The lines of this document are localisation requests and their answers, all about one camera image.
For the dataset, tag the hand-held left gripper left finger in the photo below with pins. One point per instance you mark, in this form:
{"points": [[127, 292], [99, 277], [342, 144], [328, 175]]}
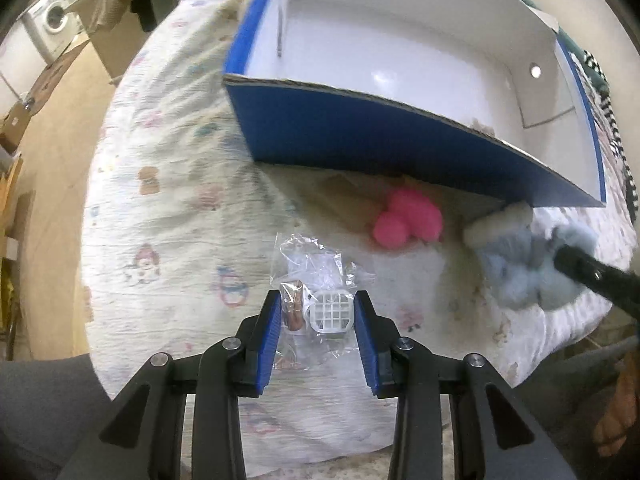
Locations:
{"points": [[267, 342]]}

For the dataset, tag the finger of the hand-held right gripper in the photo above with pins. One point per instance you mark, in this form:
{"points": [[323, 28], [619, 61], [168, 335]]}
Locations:
{"points": [[590, 271]]}

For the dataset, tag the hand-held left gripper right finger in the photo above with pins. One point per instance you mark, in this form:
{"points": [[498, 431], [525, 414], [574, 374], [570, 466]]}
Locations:
{"points": [[365, 347]]}

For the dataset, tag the blue-grey plush toy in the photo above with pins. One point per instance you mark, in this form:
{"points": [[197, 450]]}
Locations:
{"points": [[515, 270]]}

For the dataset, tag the clear plastic bag with parts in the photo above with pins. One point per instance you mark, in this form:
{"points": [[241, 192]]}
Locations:
{"points": [[320, 272]]}

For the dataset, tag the blue cardboard box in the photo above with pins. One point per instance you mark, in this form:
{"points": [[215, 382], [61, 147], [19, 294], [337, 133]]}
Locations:
{"points": [[350, 130]]}

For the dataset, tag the person's right hand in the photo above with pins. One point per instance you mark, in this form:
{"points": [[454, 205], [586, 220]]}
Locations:
{"points": [[617, 410]]}

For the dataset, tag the pink plush toy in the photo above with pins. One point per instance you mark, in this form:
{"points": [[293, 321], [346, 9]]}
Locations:
{"points": [[405, 220]]}

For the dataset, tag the black and white checkered cloth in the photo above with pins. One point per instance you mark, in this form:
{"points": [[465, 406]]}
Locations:
{"points": [[614, 127]]}

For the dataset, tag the person's grey trousers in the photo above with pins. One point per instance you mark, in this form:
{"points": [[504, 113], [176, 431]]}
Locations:
{"points": [[45, 420]]}

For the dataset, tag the wooden furniture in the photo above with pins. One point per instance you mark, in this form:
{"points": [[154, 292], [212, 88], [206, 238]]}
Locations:
{"points": [[12, 260]]}

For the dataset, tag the brown cardboard box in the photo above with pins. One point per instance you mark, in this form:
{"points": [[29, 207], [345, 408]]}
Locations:
{"points": [[22, 120]]}

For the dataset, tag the white washing machine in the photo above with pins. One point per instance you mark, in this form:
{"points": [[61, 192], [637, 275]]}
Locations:
{"points": [[52, 16]]}

